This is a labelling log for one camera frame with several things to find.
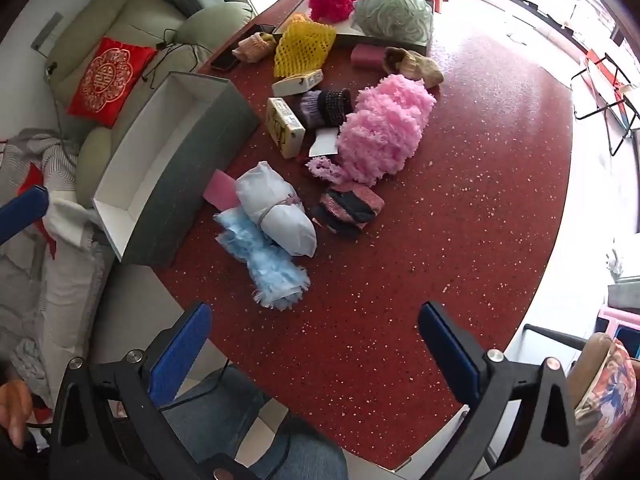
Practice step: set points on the pink and black knitted sock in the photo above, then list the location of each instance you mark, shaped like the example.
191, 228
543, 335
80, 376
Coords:
350, 207

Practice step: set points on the large yellow tissue pack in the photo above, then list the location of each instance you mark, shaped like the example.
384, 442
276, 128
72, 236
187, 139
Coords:
285, 127

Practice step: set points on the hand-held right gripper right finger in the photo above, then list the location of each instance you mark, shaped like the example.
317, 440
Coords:
450, 355

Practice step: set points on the light green sofa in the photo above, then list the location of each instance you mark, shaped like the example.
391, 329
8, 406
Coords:
125, 15

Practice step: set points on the white and blue storage bin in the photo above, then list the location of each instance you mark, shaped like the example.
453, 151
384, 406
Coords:
627, 340

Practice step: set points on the floral cushion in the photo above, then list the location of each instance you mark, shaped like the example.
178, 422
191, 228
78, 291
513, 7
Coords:
607, 400

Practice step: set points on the small yellow tissue pack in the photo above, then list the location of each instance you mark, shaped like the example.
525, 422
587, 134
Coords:
297, 83

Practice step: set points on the white plastic bag bundle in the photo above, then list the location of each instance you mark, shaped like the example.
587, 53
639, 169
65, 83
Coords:
280, 210

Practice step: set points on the green bath pouf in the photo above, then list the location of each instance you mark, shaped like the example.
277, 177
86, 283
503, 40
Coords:
395, 12

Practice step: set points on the pink soap bar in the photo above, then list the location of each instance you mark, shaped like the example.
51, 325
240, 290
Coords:
367, 55

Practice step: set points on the wooden chair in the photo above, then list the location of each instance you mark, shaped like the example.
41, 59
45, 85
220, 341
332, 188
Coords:
587, 360

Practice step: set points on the white paper packet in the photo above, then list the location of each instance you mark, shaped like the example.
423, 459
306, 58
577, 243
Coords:
325, 142

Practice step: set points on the grey storage box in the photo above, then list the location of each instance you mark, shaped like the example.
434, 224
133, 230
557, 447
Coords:
200, 160

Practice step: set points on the black phone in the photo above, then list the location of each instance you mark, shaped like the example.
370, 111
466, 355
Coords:
225, 61

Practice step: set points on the person's left hand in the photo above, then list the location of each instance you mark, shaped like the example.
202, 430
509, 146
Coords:
12, 405

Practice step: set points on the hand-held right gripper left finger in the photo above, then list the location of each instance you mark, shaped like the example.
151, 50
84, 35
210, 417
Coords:
180, 355

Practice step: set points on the magenta fluffy yarn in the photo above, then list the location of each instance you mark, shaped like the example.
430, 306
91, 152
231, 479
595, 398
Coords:
332, 2

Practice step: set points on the person's jeans legs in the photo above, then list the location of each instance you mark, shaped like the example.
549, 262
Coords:
280, 450

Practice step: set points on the red embroidered cushion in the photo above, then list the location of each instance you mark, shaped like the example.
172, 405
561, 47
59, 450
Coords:
107, 82

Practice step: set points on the yellow foam net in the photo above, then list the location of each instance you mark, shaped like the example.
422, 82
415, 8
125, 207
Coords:
302, 47

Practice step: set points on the black folding chair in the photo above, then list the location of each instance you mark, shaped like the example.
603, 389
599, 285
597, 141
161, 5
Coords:
607, 95

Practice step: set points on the grey striped blanket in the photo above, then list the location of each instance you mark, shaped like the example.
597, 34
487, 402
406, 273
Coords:
45, 155

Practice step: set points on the white fringed blanket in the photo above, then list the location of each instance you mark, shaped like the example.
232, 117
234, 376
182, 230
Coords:
65, 285

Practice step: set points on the purple and black knitted hat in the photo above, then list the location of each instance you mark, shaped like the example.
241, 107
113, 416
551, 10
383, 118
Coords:
325, 107

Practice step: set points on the light blue fluffy yarn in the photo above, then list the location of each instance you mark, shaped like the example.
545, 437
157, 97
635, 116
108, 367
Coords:
265, 270

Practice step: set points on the pink fluffy yarn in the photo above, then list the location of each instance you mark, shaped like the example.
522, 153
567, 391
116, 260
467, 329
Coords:
380, 130

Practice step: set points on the peach knitted sock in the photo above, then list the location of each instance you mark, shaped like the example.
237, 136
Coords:
255, 46

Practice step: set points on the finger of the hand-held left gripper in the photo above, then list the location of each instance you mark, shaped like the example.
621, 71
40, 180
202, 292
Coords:
22, 210

